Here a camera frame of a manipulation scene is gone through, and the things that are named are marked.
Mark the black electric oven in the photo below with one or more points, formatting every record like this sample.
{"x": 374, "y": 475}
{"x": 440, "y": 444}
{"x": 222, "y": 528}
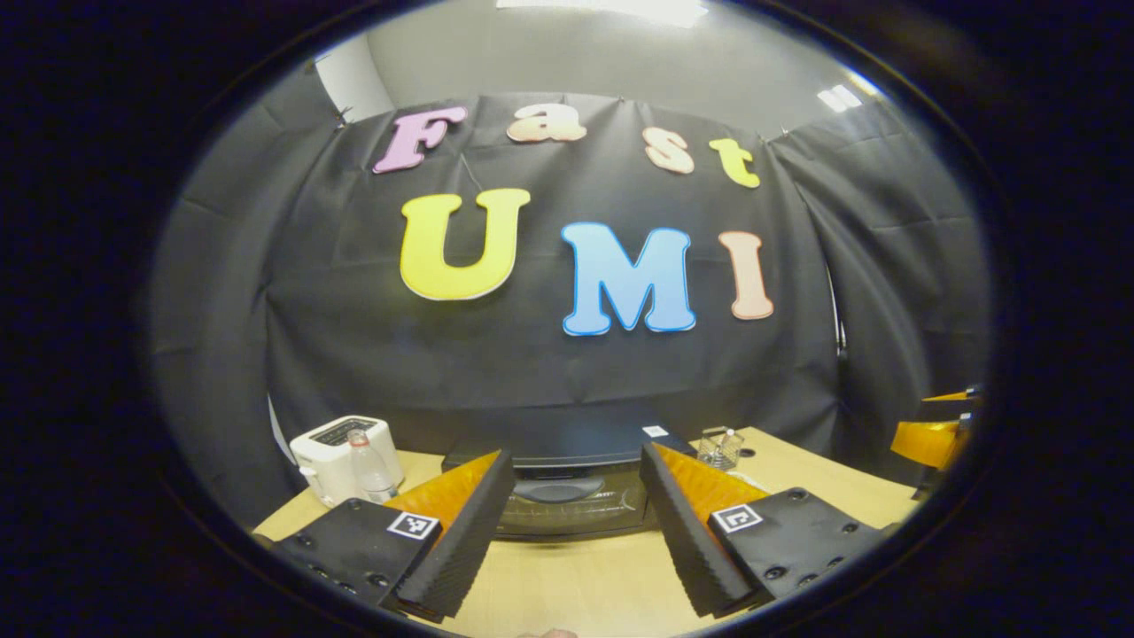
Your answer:
{"x": 567, "y": 509}

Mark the white toaster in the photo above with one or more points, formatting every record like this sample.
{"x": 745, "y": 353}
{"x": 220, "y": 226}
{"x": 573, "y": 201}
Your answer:
{"x": 328, "y": 452}

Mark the large ceiling light panel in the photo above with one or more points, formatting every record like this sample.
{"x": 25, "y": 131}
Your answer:
{"x": 611, "y": 9}

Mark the small ceiling light panel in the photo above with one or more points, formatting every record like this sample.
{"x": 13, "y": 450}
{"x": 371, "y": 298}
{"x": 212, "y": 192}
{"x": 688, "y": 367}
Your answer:
{"x": 839, "y": 97}

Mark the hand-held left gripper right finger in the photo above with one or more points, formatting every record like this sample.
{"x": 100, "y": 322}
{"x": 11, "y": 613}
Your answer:
{"x": 682, "y": 540}

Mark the clear plastic bottle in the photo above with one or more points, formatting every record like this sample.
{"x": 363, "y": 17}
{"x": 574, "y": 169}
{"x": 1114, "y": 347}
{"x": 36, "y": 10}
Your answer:
{"x": 368, "y": 474}

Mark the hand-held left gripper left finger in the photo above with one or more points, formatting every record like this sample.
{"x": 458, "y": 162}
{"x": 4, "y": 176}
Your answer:
{"x": 469, "y": 540}

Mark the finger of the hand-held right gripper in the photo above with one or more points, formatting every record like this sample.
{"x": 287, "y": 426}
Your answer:
{"x": 926, "y": 443}
{"x": 948, "y": 403}

